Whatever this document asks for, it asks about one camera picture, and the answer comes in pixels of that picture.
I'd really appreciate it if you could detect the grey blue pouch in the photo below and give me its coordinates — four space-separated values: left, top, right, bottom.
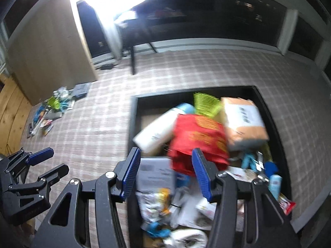
71 82 91 99

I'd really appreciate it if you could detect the white lotion bottle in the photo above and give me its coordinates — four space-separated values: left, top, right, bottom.
133 103 195 155

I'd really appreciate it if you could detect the wooden cabinet panel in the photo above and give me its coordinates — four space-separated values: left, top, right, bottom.
7 0 98 105

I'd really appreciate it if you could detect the black power strip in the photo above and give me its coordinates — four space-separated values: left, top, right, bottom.
98 64 114 70

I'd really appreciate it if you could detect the black storage box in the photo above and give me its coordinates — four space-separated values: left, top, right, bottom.
127 85 293 248

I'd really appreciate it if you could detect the green plastic comb basket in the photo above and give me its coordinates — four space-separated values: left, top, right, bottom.
194 92 222 119

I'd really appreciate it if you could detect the orange white parcel bag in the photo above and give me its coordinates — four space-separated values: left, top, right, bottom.
221 97 269 152

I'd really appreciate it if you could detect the black table leg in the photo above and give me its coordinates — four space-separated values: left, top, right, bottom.
130 45 136 75

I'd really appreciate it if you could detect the red plastic bag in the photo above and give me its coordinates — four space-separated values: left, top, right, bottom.
167 114 229 176

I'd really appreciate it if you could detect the yellow silver snack packet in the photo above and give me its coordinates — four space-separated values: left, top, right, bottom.
136 187 171 224

